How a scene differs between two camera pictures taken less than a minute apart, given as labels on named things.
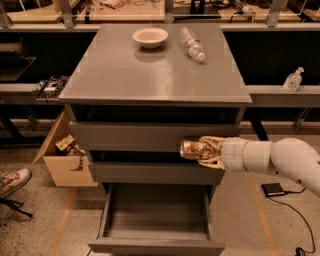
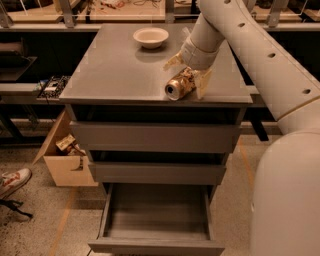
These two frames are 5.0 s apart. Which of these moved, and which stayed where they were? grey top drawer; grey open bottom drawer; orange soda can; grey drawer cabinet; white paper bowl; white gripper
Moved: orange soda can; white gripper
Stayed: grey top drawer; white paper bowl; grey open bottom drawer; grey drawer cabinet
